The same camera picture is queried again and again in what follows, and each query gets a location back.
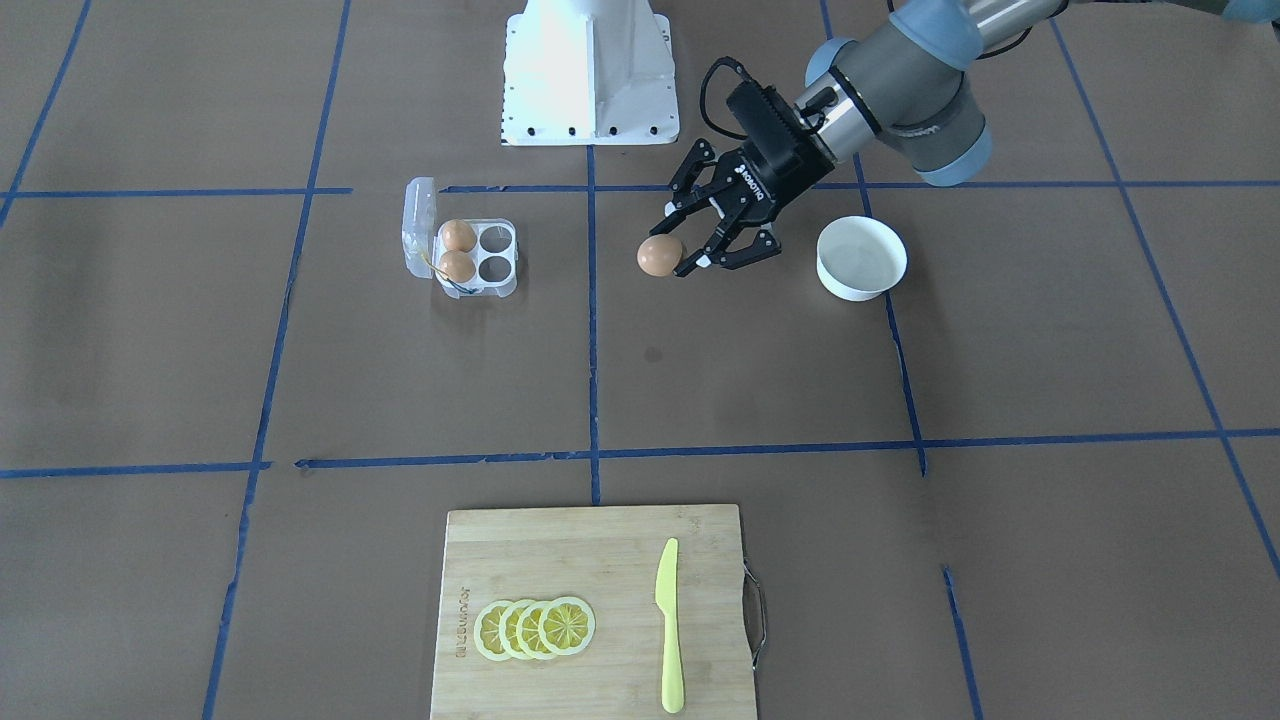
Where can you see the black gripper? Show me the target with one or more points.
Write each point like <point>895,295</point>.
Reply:
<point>757,182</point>

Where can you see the brown egg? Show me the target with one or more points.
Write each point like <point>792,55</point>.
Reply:
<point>660,254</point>
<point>456,266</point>
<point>458,234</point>

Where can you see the clear plastic egg box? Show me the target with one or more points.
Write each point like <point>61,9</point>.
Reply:
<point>495,256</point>

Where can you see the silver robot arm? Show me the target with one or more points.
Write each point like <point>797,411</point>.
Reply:
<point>905,85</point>

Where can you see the white round bowl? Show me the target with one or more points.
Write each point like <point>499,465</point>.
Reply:
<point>858,258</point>

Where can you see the wooden cutting board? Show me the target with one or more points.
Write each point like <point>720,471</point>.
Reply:
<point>608,556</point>

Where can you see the yellow plastic knife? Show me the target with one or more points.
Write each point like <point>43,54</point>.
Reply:
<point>672,686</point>

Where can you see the yellow lemon slice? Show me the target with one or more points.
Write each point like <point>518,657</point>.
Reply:
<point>528,631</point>
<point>567,625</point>
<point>509,630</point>
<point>490,630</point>

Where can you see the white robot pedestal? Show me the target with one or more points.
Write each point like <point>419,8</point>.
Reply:
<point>589,73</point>

